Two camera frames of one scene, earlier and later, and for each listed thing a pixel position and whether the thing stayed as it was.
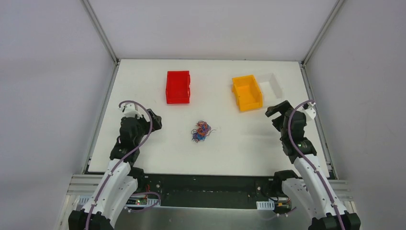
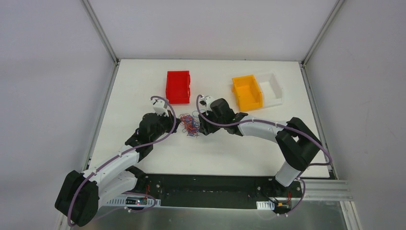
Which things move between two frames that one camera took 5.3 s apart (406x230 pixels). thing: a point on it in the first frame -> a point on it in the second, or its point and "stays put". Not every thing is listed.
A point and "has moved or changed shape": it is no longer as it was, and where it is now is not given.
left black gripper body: [147, 120] -> [173, 122]
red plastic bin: [178, 87] stays put
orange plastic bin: [247, 92] stays put
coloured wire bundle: [203, 129] has moved or changed shape
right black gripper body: [282, 116] -> [203, 123]
